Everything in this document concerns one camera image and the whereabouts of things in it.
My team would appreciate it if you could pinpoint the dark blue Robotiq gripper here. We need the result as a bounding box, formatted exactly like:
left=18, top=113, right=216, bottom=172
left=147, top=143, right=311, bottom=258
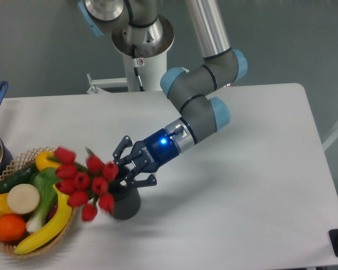
left=112, top=118, right=198, bottom=188

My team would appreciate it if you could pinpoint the red tulip bouquet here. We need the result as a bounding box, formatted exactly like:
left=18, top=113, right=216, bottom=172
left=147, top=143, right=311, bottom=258
left=47, top=147, right=119, bottom=222

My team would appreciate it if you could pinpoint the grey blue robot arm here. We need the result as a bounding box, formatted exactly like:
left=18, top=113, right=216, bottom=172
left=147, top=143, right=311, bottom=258
left=78, top=1, right=247, bottom=188

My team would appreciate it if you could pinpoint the dark grey ribbed vase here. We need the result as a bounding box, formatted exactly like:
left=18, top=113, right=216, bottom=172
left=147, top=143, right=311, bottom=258
left=109, top=182, right=141, bottom=220

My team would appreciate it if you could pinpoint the green bok choy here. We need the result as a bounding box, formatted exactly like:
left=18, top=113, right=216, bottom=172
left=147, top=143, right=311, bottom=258
left=26, top=167, right=60, bottom=234

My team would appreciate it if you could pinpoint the yellow squash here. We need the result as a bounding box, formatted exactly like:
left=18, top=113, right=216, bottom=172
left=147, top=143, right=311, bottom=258
left=35, top=151, right=61, bottom=171

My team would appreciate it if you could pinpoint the woven wicker basket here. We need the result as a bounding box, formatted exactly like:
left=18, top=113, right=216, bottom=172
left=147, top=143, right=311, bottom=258
left=0, top=147, right=75, bottom=259

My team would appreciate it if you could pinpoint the green cucumber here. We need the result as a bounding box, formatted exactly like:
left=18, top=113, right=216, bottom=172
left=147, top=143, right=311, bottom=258
left=0, top=163, right=38, bottom=194

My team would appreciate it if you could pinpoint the yellow banana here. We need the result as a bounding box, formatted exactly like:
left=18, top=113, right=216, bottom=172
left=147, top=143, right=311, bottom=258
left=14, top=185, right=73, bottom=255

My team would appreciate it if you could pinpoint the beige round mushroom cap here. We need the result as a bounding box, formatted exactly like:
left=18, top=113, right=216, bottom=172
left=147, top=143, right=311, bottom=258
left=7, top=184, right=40, bottom=214

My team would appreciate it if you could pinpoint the orange fruit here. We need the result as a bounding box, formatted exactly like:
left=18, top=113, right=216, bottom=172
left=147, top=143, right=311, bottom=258
left=0, top=214, right=26, bottom=242

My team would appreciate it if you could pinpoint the metal table clamp bracket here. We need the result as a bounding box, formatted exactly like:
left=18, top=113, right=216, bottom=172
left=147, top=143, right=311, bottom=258
left=86, top=73, right=128, bottom=94

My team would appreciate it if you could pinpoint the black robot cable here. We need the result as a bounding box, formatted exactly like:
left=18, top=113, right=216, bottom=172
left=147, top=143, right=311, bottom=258
left=131, top=44, right=145, bottom=92

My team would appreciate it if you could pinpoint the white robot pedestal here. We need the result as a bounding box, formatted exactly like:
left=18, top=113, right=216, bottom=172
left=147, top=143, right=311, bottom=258
left=112, top=15, right=175, bottom=92

